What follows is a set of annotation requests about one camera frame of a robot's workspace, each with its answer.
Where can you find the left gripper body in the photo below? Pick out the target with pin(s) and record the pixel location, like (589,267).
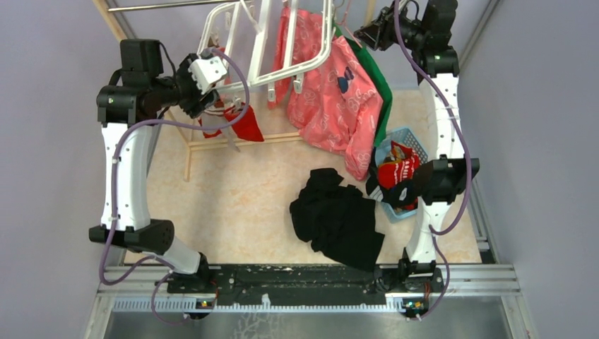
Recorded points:
(188,92)

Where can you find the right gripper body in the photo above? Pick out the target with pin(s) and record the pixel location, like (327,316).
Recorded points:
(411,34)

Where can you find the red patterned sock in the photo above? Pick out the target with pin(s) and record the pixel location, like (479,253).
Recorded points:
(399,165)

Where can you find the dark navy short sock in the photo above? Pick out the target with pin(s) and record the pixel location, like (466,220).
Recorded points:
(403,195)

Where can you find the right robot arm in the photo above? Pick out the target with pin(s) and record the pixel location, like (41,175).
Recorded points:
(449,169)

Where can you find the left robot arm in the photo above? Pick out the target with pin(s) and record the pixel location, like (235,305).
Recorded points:
(126,222)

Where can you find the green garment on hanger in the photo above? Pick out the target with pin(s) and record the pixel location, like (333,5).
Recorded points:
(374,72)

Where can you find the white plastic sock hanger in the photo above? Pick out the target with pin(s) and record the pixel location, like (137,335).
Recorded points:
(276,40)

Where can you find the pink hanging sock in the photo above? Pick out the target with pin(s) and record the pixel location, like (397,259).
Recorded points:
(230,137)

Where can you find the pink printed shirt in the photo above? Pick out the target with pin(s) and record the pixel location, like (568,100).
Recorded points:
(338,108)

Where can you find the light blue plastic basket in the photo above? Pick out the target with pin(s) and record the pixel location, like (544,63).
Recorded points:
(404,136)

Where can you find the black cloth pile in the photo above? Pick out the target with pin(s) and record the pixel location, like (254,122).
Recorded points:
(337,220)

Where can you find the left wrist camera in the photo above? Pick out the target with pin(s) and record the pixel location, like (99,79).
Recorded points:
(206,73)

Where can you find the wooden frame post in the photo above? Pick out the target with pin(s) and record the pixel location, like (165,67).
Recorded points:
(141,62)

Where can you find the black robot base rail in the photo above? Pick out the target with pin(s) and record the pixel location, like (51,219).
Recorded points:
(262,288)

